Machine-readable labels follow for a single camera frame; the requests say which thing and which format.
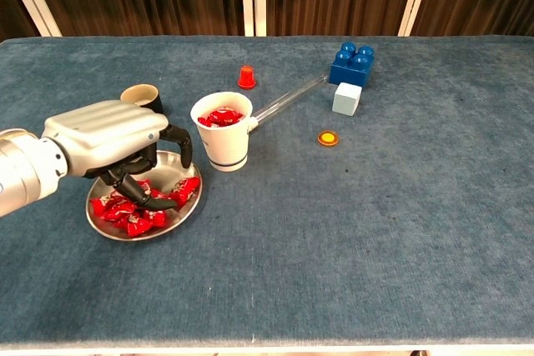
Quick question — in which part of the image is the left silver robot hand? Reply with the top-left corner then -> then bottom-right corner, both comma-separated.
41,100 -> 194,211

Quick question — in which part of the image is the small black paper cup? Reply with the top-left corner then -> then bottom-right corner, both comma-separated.
119,83 -> 164,115

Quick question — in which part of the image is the white paper cup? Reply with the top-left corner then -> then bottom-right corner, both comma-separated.
189,91 -> 259,173

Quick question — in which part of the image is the red small cone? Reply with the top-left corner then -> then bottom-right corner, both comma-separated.
237,64 -> 257,90

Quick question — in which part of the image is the round steel plate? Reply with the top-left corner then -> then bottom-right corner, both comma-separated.
85,149 -> 204,243

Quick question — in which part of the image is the clear glass test tube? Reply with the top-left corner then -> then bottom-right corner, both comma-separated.
245,73 -> 330,132

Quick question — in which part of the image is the orange round disc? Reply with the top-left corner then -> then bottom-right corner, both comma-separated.
316,129 -> 340,148

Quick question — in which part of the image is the light blue cube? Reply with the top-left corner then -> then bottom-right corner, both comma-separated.
331,82 -> 362,117

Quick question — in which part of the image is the dark blue building block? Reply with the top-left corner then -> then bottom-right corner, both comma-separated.
328,41 -> 375,89

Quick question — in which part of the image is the blue table cloth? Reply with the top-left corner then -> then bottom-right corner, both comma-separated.
0,35 -> 534,351

